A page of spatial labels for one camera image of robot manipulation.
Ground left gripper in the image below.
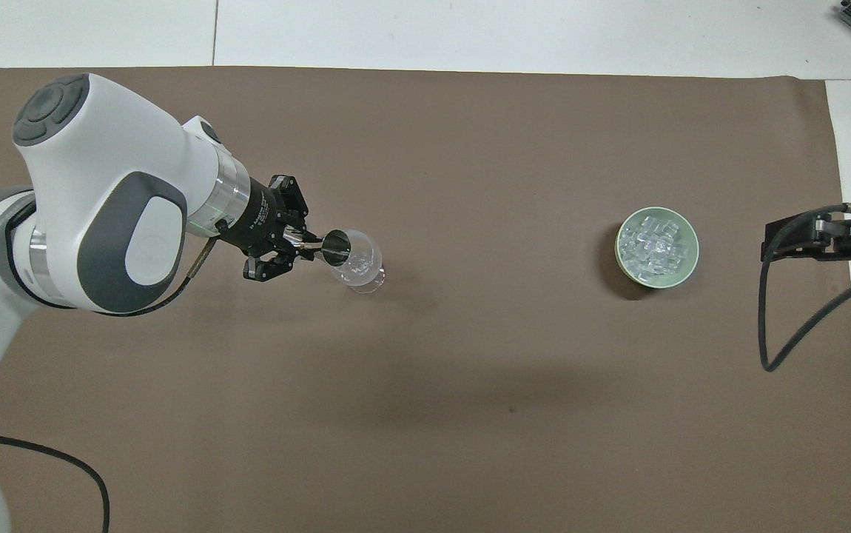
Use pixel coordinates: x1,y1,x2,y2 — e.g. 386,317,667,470
216,173,323,283

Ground clear ice cubes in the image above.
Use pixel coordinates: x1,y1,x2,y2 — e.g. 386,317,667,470
619,212,693,278

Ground metal spoon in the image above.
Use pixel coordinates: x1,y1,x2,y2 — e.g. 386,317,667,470
319,228,353,267

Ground clear wine glass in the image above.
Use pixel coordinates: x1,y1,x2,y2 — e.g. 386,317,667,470
329,229,387,295

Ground green bowl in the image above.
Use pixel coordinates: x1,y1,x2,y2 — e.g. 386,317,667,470
614,206,700,291

